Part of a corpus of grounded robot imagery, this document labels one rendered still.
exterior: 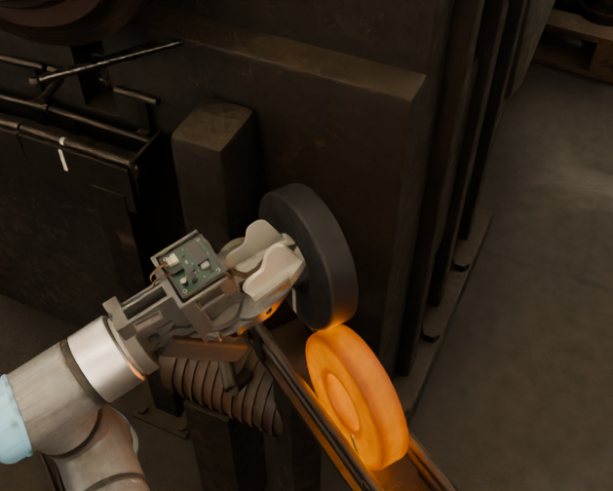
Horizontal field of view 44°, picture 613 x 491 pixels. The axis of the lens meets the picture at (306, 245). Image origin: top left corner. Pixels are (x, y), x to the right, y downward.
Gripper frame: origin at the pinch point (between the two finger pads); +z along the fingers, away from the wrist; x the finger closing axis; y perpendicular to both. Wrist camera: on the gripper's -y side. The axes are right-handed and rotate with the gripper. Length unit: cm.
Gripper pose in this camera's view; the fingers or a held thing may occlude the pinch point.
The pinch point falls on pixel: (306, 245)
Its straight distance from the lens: 77.2
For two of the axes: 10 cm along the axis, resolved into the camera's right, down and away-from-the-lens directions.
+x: -5.1, -6.4, 5.8
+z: 8.3, -5.3, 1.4
